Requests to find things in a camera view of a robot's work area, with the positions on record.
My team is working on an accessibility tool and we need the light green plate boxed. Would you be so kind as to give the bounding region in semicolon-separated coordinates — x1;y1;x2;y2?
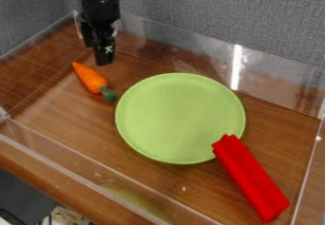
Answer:
115;73;246;165

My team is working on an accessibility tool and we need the orange toy carrot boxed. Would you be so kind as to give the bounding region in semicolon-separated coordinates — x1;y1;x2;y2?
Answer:
72;62;116;103

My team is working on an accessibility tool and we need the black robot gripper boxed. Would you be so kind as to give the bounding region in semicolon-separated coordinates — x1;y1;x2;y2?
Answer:
80;0;120;66

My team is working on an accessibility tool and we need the clear acrylic enclosure wall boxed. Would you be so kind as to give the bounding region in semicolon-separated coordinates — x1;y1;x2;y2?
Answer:
0;14;325;225

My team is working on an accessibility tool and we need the red folded cloth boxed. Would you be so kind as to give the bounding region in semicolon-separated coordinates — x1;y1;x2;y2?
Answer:
213;135;290;223

